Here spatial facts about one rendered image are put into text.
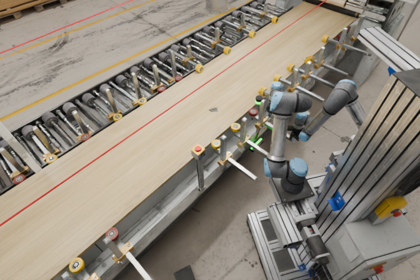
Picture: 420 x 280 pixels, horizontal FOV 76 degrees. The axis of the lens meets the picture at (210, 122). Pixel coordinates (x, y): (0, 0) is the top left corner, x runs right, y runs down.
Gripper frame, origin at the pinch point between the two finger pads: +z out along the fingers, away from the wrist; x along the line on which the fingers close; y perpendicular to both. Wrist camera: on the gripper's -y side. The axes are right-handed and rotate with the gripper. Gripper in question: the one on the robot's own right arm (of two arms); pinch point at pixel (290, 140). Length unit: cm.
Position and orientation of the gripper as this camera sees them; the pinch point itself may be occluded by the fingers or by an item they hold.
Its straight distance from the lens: 243.6
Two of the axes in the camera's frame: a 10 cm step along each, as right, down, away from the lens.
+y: 7.3, 4.8, -4.9
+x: 6.9, -5.5, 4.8
